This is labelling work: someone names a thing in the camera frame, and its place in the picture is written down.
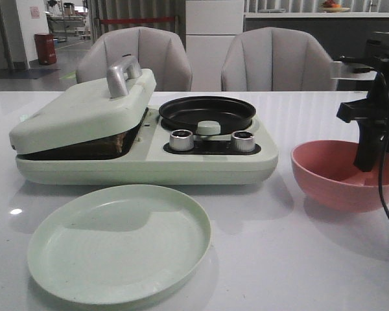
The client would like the silver control knob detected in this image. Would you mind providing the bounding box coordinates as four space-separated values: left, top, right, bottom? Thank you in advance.
231 131 255 153
169 130 194 152

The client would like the right silver control knob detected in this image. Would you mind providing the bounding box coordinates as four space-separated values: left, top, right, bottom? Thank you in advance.
231 131 255 153

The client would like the fruit plate on counter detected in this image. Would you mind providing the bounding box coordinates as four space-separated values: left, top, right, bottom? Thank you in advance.
320 0 350 13

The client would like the right grey upholstered chair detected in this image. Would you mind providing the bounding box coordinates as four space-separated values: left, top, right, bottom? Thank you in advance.
221 27 337 91

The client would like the left grey upholstered chair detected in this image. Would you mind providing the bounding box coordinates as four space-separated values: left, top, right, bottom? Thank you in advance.
76 27 193 91

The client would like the red trash bin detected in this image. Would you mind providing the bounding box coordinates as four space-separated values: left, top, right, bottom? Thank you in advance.
34 33 57 65

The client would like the grey upholstered chair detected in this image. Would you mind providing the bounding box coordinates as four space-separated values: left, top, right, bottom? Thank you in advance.
221 27 337 91
76 27 193 91

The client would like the mint green breakfast maker base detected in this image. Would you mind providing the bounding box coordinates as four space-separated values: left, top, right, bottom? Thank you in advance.
16 107 278 185

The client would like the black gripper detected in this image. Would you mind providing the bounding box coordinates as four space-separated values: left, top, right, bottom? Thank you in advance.
336 32 389 172

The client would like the white cabinet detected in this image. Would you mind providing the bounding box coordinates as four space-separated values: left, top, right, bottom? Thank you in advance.
185 1 244 91

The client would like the red barrier belt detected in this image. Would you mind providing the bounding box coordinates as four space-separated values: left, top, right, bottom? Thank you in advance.
98 16 176 25

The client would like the bread slice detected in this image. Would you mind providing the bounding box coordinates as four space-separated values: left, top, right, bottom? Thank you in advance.
113 132 127 154

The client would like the mint green round plate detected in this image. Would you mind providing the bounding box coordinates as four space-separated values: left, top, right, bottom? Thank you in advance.
27 185 211 307

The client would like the grey kitchen counter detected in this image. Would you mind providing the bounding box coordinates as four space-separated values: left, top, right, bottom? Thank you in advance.
242 12 389 91

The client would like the round black frying pan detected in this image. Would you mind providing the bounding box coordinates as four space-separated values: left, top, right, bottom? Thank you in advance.
159 96 256 135

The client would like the pink bowl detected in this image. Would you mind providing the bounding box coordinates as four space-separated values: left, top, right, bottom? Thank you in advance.
291 140 382 213

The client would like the breakfast maker hinged lid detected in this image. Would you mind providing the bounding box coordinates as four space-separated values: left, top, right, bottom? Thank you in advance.
9 56 156 159

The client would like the left silver control knob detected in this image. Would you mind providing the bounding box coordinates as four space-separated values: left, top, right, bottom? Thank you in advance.
169 130 194 152

